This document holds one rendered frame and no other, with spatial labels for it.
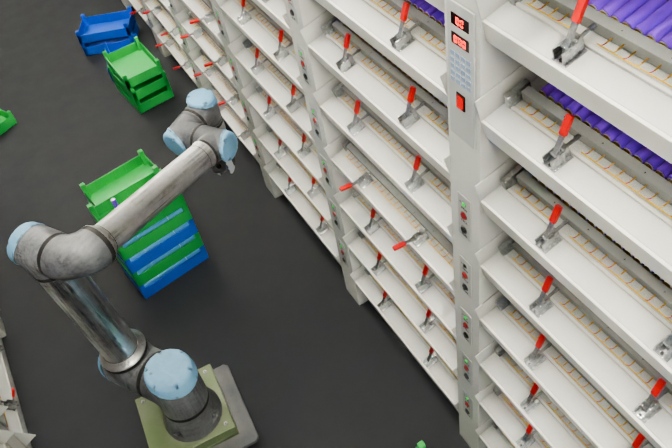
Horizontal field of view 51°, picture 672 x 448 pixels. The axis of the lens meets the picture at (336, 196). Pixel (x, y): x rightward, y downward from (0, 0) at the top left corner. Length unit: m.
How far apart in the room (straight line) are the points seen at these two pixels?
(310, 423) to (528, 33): 1.68
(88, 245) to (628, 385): 1.24
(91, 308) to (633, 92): 1.55
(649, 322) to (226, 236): 2.09
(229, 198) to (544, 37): 2.27
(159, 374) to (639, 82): 1.65
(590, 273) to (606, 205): 0.20
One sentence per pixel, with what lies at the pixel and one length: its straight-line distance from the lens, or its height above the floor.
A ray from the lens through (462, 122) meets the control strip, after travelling 1.30.
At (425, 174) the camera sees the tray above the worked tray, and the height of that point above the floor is 0.97.
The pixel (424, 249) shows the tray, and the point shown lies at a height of 0.76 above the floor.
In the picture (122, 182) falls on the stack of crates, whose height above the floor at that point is 0.16.
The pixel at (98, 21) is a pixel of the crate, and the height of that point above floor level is 0.10.
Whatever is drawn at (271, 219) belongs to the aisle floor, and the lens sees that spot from 3.03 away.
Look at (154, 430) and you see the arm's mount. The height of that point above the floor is 0.11.
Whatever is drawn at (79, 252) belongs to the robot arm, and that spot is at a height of 0.94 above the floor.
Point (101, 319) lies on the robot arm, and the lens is 2.14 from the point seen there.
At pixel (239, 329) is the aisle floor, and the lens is 2.71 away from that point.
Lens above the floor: 2.17
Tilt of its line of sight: 45 degrees down
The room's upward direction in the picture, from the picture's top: 11 degrees counter-clockwise
